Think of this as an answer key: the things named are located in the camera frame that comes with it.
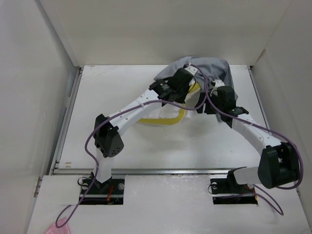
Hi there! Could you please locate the grey pillowcase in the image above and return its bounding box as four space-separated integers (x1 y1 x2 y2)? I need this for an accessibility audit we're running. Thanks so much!
154 56 234 87

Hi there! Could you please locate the aluminium rail front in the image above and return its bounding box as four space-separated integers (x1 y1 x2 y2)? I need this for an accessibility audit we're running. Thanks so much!
50 168 233 176

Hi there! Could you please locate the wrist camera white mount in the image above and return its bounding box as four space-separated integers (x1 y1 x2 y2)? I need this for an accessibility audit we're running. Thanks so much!
210 79 225 97
184 65 198 76

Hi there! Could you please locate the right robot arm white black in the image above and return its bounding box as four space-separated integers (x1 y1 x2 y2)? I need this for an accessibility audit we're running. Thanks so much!
198 85 303 192

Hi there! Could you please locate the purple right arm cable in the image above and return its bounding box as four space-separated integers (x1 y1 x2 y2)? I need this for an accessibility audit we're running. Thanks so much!
204 75 305 216

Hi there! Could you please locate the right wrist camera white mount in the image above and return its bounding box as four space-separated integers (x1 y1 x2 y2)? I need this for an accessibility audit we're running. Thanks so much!
210 79 225 97

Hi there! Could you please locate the white pillow yellow edge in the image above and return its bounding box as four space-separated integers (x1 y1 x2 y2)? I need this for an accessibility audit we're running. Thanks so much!
138 81 201 125

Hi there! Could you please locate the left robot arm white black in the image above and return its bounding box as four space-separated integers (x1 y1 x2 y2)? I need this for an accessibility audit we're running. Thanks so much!
92 66 198 194

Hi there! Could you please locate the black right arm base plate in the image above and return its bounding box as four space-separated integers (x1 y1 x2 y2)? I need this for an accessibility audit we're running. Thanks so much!
208 178 258 205

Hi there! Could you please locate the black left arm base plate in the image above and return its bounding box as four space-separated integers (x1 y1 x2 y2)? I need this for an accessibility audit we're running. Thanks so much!
78 177 125 205

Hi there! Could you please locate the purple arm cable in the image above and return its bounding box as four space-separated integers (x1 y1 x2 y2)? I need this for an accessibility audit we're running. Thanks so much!
55 64 209 227
204 75 305 216

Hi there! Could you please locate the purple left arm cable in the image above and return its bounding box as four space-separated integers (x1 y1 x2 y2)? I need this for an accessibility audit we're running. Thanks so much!
55 64 209 227

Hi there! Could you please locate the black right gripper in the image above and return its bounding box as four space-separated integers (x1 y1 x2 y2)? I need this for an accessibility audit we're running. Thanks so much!
194 92 224 114

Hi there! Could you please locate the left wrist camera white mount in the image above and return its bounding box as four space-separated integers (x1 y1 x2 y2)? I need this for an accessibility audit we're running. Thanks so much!
184 65 198 76

